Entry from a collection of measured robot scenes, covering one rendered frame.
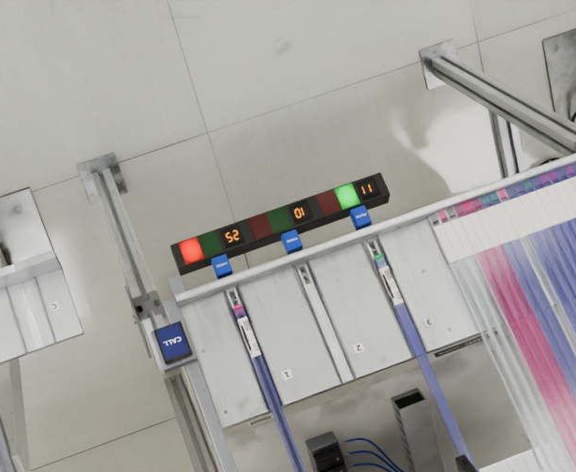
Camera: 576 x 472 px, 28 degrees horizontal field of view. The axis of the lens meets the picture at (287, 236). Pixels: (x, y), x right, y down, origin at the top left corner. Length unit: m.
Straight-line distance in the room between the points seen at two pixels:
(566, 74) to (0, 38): 1.19
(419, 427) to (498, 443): 0.19
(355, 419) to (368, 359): 0.32
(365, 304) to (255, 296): 0.16
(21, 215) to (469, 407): 0.96
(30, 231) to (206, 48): 0.51
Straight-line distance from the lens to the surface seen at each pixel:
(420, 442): 2.01
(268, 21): 2.37
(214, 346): 1.70
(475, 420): 2.09
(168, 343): 1.65
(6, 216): 2.39
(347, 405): 1.98
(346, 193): 1.79
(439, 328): 1.72
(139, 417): 2.62
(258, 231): 1.76
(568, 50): 2.62
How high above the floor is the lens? 2.27
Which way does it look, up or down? 65 degrees down
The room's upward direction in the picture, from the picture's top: 144 degrees clockwise
